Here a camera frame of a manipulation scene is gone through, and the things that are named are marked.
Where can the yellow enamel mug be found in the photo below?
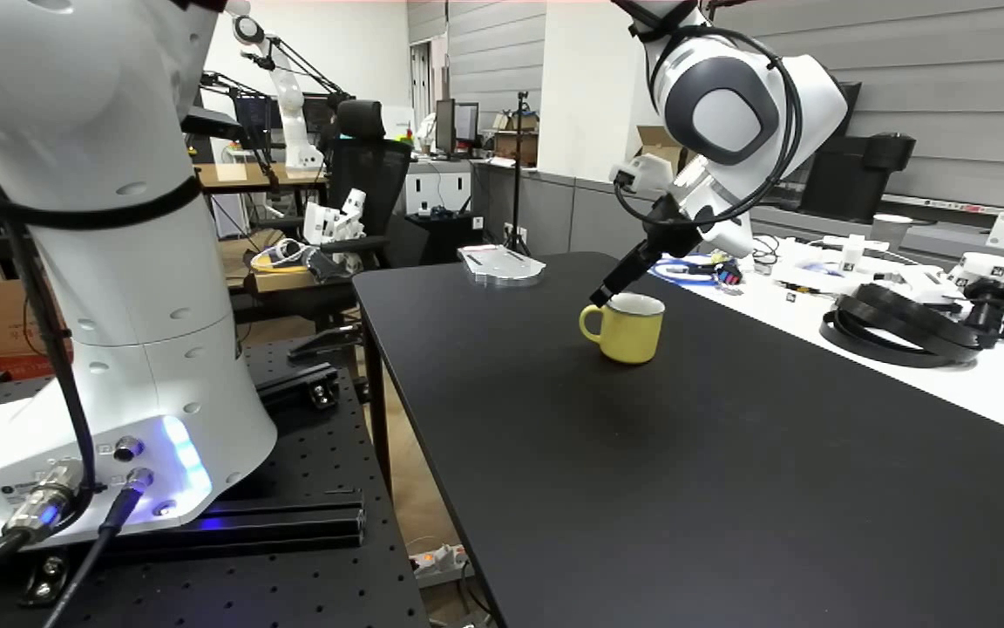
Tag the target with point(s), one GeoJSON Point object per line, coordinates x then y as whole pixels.
{"type": "Point", "coordinates": [624, 331]}

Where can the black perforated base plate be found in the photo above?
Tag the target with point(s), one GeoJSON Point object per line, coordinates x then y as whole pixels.
{"type": "Point", "coordinates": [304, 541]}

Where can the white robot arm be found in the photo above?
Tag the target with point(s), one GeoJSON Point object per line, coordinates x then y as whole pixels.
{"type": "Point", "coordinates": [155, 392]}

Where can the white flat object on table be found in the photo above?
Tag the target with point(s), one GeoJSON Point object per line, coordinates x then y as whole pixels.
{"type": "Point", "coordinates": [501, 264]}

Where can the white side table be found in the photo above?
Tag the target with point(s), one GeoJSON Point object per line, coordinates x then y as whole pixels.
{"type": "Point", "coordinates": [930, 325]}

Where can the black office chair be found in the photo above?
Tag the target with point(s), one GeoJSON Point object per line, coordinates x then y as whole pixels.
{"type": "Point", "coordinates": [368, 223]}

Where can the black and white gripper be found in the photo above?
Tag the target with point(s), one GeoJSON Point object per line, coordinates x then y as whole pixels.
{"type": "Point", "coordinates": [677, 212]}

